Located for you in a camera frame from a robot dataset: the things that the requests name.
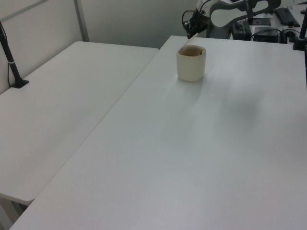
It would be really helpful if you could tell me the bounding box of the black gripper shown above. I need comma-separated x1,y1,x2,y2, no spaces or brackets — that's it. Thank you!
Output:
186,9,208,39

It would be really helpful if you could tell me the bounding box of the cream ceramic cup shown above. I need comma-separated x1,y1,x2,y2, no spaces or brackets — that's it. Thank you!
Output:
176,44,207,82

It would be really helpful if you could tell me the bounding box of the black electronics box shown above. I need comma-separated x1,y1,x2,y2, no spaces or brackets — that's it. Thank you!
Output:
251,26,282,43
231,22,252,40

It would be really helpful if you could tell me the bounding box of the black keyboard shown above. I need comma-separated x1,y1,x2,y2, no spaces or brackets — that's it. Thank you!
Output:
274,7,301,27

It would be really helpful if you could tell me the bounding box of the white side table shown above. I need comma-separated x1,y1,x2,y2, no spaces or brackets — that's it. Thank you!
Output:
0,41,160,202

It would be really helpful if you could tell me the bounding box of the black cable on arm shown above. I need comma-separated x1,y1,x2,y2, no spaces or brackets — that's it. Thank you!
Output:
181,9,196,30

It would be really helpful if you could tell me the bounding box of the black camera stand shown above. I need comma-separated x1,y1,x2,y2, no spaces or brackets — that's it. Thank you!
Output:
292,11,307,51

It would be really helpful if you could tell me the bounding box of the grey metal partition post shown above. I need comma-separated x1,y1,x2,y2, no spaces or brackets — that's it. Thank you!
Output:
73,0,90,43

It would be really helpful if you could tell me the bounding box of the black camera stand pole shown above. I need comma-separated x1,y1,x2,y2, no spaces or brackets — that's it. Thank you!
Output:
0,21,30,89

